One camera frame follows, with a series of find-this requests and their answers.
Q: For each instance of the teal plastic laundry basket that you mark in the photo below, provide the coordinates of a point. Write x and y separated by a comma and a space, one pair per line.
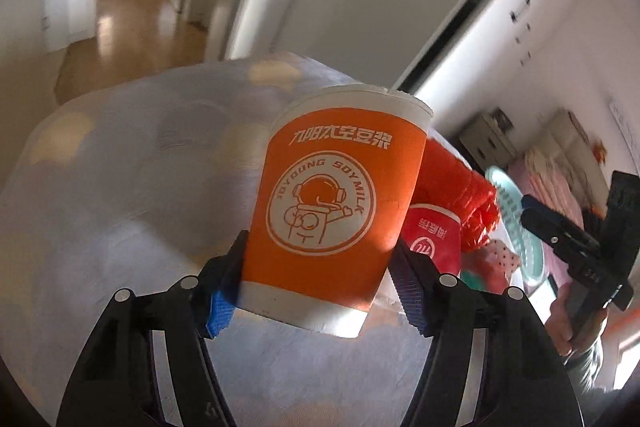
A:
526, 245

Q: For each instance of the white wardrobe with handles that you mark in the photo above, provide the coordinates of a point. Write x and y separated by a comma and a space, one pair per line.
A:
530, 57

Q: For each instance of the person's right hand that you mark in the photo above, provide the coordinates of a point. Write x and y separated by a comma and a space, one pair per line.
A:
561, 333

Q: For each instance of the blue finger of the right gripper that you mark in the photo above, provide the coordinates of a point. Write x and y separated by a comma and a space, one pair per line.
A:
537, 217

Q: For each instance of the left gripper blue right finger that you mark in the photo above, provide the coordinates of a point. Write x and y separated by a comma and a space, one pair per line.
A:
421, 288

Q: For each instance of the orange soy milk paper cup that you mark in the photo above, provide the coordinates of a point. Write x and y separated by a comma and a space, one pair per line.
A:
340, 170

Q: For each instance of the grey bedside cabinet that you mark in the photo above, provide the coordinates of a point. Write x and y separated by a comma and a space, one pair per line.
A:
485, 140

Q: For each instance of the red and white paper cup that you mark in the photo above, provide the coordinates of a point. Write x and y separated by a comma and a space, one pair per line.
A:
436, 233

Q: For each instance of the pink striped bedding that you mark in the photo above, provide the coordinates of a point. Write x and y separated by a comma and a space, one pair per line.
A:
540, 176

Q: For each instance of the red plastic bag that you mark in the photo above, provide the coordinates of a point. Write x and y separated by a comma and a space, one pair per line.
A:
444, 181

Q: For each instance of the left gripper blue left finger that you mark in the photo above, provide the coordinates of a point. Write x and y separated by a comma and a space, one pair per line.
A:
214, 299

